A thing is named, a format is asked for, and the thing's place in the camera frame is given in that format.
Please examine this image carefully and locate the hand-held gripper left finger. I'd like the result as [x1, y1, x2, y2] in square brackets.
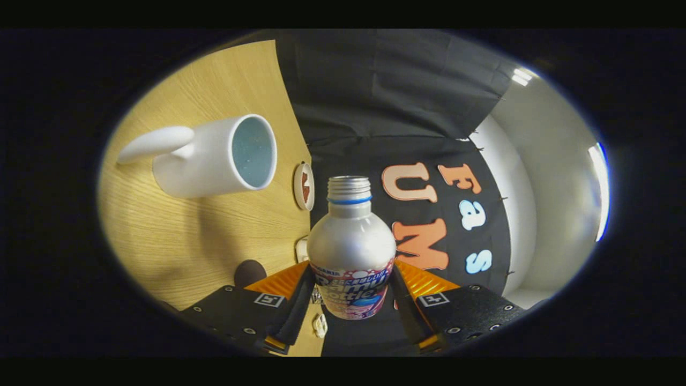
[180, 261, 317, 355]

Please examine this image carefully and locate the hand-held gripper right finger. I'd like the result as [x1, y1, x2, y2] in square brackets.
[390, 260, 528, 354]

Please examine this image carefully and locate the dark brown round coaster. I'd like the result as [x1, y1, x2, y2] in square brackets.
[234, 259, 267, 288]

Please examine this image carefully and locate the silver juice bottle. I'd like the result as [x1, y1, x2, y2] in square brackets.
[307, 176, 397, 321]

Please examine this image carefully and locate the white cup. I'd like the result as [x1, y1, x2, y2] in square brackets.
[117, 114, 278, 199]

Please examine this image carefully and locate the white round plate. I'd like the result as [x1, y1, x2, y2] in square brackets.
[293, 162, 315, 211]

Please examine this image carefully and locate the wooden table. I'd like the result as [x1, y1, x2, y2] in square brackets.
[98, 40, 325, 358]

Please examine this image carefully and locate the black backdrop cloth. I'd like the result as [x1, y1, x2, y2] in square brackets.
[276, 29, 515, 358]

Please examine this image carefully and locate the long ceiling light panel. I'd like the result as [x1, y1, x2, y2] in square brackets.
[588, 142, 610, 242]

